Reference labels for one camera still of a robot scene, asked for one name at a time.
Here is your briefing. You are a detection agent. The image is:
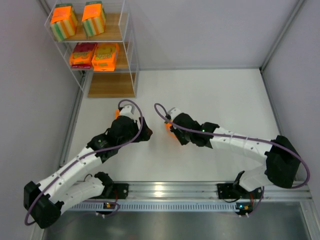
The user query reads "orange box with barcode label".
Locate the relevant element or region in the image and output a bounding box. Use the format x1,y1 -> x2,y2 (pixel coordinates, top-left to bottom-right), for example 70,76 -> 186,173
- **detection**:
164,121 -> 176,139

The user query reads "yellow smiley sponge orange box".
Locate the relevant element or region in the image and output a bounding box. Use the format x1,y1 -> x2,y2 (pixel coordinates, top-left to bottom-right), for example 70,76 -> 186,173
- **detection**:
91,42 -> 120,72

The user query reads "pink sponge orange box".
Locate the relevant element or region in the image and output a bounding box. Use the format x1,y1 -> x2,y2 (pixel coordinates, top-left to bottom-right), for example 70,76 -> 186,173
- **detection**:
69,42 -> 97,70

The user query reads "striped sponge pack orange box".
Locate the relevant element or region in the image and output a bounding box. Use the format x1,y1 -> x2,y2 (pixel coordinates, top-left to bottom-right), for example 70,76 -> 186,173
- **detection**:
50,3 -> 78,42

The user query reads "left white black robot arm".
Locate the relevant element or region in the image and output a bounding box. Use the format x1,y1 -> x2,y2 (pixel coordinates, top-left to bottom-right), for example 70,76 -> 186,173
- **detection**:
23,115 -> 153,229

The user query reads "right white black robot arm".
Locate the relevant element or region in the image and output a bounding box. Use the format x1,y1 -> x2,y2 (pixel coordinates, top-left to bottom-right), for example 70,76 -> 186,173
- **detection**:
167,108 -> 300,198

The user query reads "slim orange sponge box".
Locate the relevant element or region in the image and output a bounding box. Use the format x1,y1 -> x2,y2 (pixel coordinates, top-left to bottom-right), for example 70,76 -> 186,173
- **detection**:
115,109 -> 121,120

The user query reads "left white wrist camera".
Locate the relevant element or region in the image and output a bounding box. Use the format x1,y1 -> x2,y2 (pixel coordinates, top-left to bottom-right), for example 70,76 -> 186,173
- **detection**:
119,104 -> 136,119

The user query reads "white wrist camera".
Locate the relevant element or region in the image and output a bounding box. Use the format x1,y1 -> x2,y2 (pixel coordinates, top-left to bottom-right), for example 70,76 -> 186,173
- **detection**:
166,107 -> 182,122
119,104 -> 136,119

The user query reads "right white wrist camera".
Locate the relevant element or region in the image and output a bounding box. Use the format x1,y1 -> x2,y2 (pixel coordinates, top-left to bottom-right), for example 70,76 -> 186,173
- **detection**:
166,107 -> 182,122

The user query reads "white wire wooden shelf unit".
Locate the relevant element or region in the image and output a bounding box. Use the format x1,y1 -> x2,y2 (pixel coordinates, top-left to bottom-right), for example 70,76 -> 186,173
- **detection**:
44,0 -> 140,98

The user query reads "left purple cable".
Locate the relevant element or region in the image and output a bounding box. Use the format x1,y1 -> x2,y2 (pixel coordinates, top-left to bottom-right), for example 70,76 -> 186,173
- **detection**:
23,99 -> 145,227

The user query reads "grey slotted cable duct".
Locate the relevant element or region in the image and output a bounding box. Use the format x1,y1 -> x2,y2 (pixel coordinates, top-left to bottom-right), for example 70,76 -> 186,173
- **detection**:
69,201 -> 251,213

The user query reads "aluminium mounting rail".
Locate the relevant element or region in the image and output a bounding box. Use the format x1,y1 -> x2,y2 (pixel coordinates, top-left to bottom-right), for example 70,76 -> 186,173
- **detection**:
118,181 -> 312,201

